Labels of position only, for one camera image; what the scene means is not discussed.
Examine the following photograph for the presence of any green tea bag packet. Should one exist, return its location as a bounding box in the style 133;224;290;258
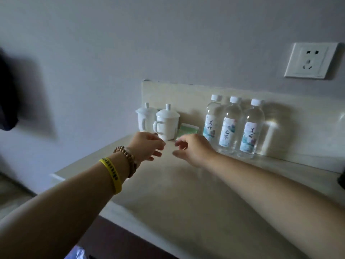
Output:
175;123;200;140

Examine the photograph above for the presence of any clear plastic water bottle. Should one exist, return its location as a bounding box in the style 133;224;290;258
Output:
236;99;266;159
202;94;224;143
217;96;242;155

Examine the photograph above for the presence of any person's right hand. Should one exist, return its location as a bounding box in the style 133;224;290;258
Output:
172;133;217;168

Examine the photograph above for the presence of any wooden bead bracelet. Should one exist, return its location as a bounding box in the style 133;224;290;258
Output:
113;146;138;178

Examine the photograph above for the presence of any person's left forearm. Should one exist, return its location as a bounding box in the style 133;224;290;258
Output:
0;151;136;259

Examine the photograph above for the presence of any white ceramic mug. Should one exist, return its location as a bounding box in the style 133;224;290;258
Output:
137;112;157;133
153;117;179;141

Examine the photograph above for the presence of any black hanging object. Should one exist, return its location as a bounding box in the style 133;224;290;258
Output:
0;48;19;131

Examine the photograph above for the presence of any person's right forearm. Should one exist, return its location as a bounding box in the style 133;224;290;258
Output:
207;152;345;259

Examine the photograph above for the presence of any shiny plastic bag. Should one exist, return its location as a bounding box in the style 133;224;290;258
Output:
64;245;89;259

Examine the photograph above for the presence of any white wall power socket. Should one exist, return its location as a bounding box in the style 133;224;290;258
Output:
284;42;339;80

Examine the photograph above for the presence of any yellow rubber wristband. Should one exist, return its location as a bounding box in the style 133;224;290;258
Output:
99;157;123;195

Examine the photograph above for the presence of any person's left hand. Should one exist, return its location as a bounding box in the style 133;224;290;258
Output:
127;131;166;165

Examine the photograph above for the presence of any white ceramic mug lid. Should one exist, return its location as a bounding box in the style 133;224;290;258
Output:
155;104;181;119
135;102;157;114

